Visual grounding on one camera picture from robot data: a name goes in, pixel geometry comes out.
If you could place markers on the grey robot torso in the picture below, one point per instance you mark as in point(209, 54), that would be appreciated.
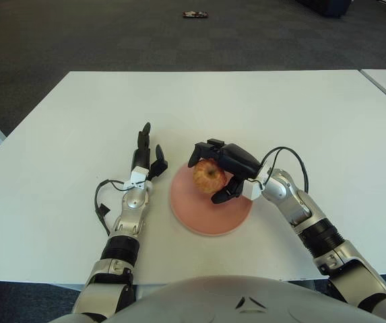
point(229, 299)

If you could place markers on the pink round plate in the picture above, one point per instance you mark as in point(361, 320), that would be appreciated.
point(196, 215)

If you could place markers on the small dark red floor object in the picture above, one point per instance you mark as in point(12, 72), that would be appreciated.
point(195, 15)

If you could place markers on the red yellow apple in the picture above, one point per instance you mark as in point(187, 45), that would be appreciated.
point(206, 176)

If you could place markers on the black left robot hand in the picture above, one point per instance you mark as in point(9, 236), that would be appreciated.
point(141, 158)

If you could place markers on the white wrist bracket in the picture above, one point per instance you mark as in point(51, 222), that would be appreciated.
point(250, 190)
point(138, 175)

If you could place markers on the large black case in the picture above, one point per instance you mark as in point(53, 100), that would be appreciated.
point(327, 7)

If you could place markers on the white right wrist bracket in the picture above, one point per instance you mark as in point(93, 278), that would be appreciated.
point(250, 190)

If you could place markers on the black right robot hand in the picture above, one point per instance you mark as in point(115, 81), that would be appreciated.
point(240, 161)

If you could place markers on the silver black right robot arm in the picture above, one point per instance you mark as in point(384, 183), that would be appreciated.
point(300, 205)

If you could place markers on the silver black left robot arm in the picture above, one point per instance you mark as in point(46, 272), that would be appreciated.
point(130, 208)

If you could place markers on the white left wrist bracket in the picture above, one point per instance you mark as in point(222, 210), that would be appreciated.
point(138, 175)

